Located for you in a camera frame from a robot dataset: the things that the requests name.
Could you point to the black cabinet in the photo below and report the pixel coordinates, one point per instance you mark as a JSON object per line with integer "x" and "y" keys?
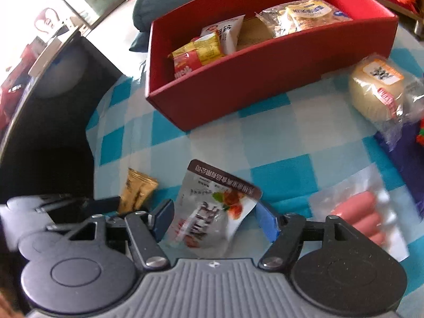
{"x": 49, "y": 139}

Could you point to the red green snack packet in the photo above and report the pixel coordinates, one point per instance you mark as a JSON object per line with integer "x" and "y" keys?
{"x": 420, "y": 132}

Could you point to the gold snack packet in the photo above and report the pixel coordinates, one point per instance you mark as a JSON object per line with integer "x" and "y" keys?
{"x": 137, "y": 188}

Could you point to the purple snack packet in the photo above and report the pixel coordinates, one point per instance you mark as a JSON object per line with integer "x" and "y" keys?
{"x": 407, "y": 165}

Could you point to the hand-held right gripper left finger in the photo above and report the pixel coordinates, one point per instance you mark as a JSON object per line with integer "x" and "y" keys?
{"x": 164, "y": 217}

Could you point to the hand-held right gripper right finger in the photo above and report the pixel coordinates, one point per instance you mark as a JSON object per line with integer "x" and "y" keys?
{"x": 267, "y": 220}

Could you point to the red cardboard box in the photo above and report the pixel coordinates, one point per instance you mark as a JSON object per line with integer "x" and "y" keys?
{"x": 265, "y": 73}

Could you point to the white red-logo snack packet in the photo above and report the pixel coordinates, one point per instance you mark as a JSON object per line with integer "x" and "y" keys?
{"x": 228, "y": 34}

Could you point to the red packaging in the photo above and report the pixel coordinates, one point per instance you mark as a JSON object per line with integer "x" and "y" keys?
{"x": 13, "y": 82}

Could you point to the clear sausage packet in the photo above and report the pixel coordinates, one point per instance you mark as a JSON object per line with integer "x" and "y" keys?
{"x": 357, "y": 212}

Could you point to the clear bagged bread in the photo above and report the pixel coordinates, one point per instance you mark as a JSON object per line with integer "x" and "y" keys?
{"x": 298, "y": 16}

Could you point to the red yellow snack packet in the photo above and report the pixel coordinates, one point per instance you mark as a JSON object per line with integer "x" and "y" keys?
{"x": 202, "y": 51}

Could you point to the round pale cake packet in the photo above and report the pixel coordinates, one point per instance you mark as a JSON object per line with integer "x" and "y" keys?
{"x": 374, "y": 92}

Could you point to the white brown-topped snack packet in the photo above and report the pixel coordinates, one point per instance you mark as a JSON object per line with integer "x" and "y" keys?
{"x": 212, "y": 212}

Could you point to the blue white checkered tablecloth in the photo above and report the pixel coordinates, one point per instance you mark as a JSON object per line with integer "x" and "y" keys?
{"x": 281, "y": 145}

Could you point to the blue bolster pillow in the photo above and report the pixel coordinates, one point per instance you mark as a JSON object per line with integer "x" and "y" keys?
{"x": 159, "y": 3}

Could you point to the red white decoration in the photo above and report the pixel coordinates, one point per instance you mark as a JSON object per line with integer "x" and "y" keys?
{"x": 46, "y": 20}

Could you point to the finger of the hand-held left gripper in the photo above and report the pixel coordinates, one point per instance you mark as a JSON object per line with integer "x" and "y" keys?
{"x": 102, "y": 204}

